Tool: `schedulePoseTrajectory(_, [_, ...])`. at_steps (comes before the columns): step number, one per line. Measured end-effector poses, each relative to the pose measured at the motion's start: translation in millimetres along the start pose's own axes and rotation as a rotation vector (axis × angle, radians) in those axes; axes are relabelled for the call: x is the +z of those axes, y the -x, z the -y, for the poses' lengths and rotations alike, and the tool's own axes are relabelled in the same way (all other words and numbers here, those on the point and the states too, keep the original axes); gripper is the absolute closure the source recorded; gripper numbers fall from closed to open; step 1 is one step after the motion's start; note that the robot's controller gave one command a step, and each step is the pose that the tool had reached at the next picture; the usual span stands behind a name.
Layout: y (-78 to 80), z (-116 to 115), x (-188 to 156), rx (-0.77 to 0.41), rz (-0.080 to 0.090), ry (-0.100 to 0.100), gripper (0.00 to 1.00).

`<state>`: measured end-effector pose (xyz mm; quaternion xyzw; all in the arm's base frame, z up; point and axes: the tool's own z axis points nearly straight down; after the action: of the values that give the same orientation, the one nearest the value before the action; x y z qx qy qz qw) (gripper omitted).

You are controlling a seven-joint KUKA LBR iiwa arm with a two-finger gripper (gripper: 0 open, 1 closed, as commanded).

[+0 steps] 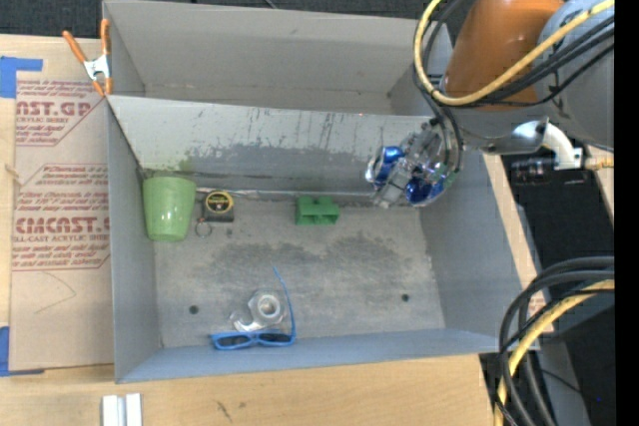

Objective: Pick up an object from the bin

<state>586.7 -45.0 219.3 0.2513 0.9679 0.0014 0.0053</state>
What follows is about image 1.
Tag black and yellow tape measure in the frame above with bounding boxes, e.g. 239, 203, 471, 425
194, 189, 236, 238

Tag green toy brick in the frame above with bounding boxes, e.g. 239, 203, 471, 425
294, 195, 342, 226

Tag grey metal bin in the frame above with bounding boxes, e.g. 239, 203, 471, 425
101, 0, 543, 385

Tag shiny blue object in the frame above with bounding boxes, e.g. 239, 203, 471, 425
365, 144, 447, 209

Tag green plastic cup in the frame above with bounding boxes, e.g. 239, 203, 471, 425
142, 176, 198, 243

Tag brown cardboard board red print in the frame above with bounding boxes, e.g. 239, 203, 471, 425
0, 33, 117, 376

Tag blue sunglasses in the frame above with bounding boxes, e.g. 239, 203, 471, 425
209, 265, 299, 351

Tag clear glass object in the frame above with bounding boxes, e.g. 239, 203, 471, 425
229, 289, 287, 334

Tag black cylinder on white bracket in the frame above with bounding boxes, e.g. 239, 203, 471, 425
511, 118, 615, 183

